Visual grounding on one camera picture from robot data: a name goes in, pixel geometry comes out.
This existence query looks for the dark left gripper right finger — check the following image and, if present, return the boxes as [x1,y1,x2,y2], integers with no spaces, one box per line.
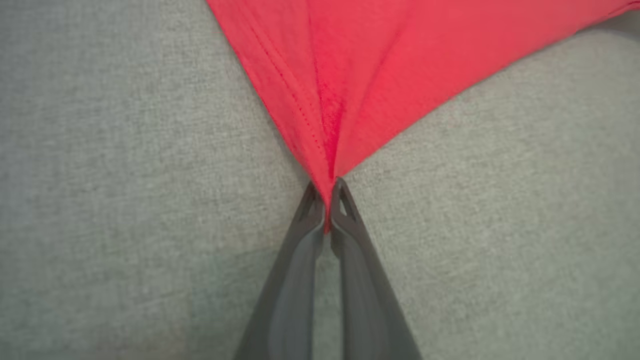
[330,177,423,360]

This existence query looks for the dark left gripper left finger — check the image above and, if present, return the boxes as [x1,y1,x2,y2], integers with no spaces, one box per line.
[235,181,326,360]

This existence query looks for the red shorts white stripes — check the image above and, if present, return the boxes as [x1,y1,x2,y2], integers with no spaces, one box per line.
[206,0,640,236]

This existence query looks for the grey fabric sofa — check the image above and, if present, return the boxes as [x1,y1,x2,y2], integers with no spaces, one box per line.
[0,0,640,360]

